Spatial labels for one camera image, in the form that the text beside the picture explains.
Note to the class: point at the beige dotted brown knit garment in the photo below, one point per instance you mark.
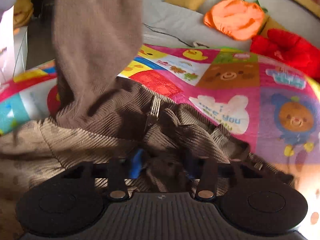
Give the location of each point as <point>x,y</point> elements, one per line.
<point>103,115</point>

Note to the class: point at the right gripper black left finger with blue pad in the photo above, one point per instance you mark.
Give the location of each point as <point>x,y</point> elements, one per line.
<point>108,179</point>

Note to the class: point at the orange pumpkin plush cushion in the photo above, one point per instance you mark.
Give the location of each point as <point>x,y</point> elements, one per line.
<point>238,19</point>

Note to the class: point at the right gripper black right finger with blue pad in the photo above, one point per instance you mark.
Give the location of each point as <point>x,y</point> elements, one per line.
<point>208,171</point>

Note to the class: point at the red plush cushion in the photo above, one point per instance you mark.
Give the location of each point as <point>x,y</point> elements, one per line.
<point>290,49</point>

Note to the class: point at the colourful cartoon play mat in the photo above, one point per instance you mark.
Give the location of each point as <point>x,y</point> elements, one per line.
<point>241,91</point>

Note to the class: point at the grey sofa bed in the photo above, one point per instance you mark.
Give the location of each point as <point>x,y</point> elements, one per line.
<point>172,26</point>

